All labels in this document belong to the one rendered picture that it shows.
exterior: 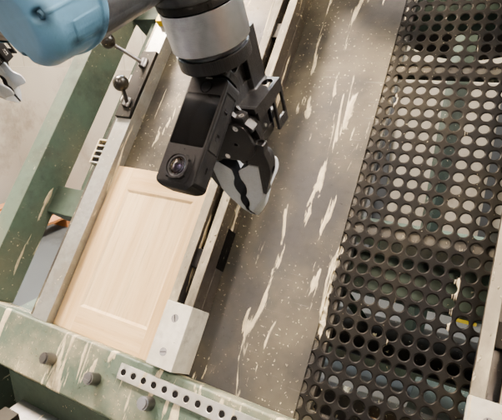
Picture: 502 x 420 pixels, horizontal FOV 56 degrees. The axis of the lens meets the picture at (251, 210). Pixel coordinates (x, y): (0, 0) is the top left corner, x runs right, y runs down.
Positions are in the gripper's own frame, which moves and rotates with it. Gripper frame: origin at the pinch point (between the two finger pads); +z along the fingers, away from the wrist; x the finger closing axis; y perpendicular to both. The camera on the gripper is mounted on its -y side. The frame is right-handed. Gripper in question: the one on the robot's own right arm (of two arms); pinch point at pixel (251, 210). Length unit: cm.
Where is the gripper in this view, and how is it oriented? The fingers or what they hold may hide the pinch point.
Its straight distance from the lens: 56.1
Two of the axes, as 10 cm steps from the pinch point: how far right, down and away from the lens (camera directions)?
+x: -8.7, -1.7, 4.7
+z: 2.3, 7.0, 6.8
